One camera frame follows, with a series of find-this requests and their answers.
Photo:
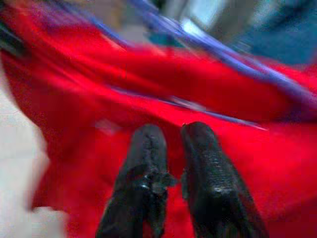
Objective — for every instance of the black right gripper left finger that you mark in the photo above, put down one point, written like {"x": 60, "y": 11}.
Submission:
{"x": 141, "y": 161}

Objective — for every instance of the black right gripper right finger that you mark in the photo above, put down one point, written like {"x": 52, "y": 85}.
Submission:
{"x": 210, "y": 173}

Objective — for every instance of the red garment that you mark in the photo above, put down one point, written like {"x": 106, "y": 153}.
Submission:
{"x": 173, "y": 79}

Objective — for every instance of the purple plastic hanger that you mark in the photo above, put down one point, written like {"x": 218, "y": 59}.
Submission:
{"x": 223, "y": 54}

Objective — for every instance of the blue denim garment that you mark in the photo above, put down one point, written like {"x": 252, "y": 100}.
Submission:
{"x": 284, "y": 32}

